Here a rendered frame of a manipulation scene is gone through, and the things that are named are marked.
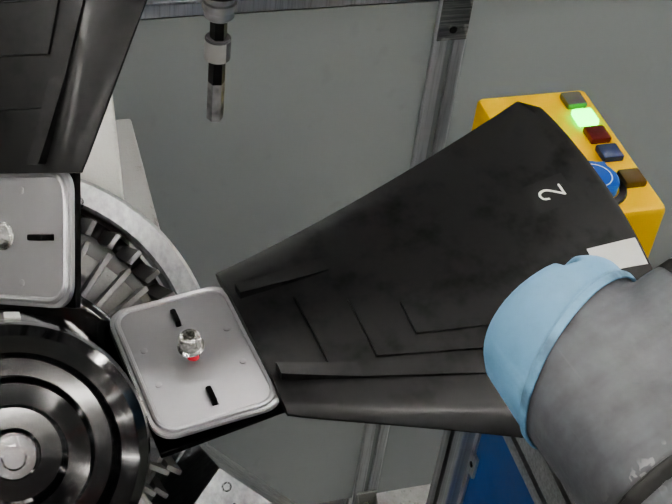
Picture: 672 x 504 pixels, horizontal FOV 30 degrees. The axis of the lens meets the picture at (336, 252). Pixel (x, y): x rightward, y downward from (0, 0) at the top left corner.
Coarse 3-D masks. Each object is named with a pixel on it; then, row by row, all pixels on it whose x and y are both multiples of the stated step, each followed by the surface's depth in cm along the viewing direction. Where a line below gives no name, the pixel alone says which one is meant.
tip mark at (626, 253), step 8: (624, 240) 70; (632, 240) 70; (592, 248) 69; (600, 248) 70; (608, 248) 70; (616, 248) 70; (624, 248) 70; (632, 248) 70; (640, 248) 70; (600, 256) 69; (608, 256) 69; (616, 256) 69; (624, 256) 70; (632, 256) 70; (640, 256) 70; (616, 264) 69; (624, 264) 69; (632, 264) 69; (640, 264) 70
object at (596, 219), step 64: (512, 128) 74; (384, 192) 71; (448, 192) 71; (512, 192) 71; (576, 192) 71; (256, 256) 68; (320, 256) 68; (384, 256) 68; (448, 256) 68; (512, 256) 68; (256, 320) 64; (320, 320) 64; (384, 320) 64; (448, 320) 65; (320, 384) 62; (384, 384) 62; (448, 384) 63
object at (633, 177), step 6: (630, 168) 99; (636, 168) 99; (618, 174) 98; (624, 174) 98; (630, 174) 98; (636, 174) 98; (624, 180) 98; (630, 180) 98; (636, 180) 98; (642, 180) 98; (630, 186) 98; (636, 186) 98; (642, 186) 98
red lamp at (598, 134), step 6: (588, 126) 102; (594, 126) 102; (600, 126) 103; (588, 132) 102; (594, 132) 102; (600, 132) 102; (606, 132) 102; (588, 138) 102; (594, 138) 101; (600, 138) 101; (606, 138) 102
